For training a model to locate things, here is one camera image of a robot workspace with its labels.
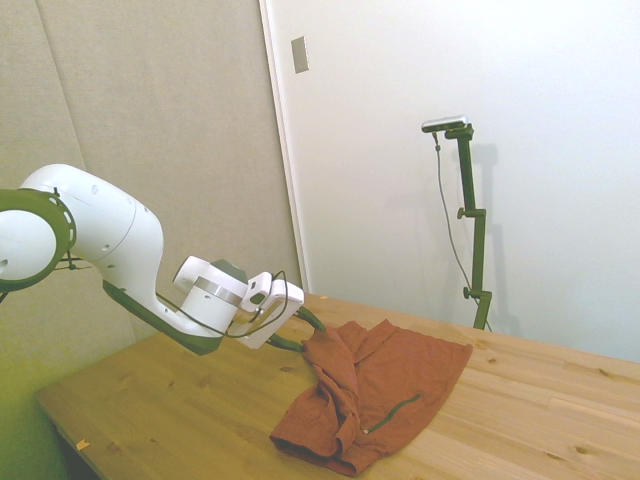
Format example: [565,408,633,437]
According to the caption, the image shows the dark camera stand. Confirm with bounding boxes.
[442,124,494,331]

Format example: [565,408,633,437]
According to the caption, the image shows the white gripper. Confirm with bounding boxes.
[232,280,329,353]

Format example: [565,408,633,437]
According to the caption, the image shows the grey wall switch plate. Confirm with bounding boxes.
[290,34,311,75]

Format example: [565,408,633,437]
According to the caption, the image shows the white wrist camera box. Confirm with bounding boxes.
[243,272,276,309]

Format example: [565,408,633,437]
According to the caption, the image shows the rust red shorts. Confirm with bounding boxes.
[268,319,474,477]

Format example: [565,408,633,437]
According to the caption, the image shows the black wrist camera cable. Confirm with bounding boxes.
[49,187,291,342]

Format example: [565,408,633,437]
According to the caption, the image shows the grey stereo camera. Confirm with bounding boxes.
[421,113,471,134]

